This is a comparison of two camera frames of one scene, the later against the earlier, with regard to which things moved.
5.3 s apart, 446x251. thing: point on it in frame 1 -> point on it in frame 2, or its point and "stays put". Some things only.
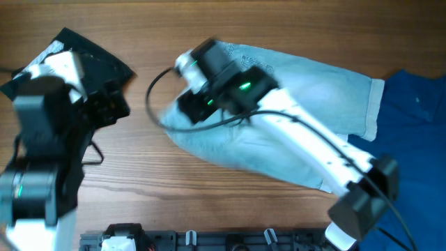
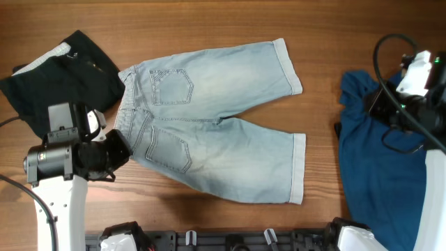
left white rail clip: x=194 y=237 stays put
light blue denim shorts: x=350 y=100 -> x=171 y=110
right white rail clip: x=267 y=237 stays put
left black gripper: x=102 y=100 -> x=125 y=152
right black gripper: x=191 y=106 -> x=377 y=102
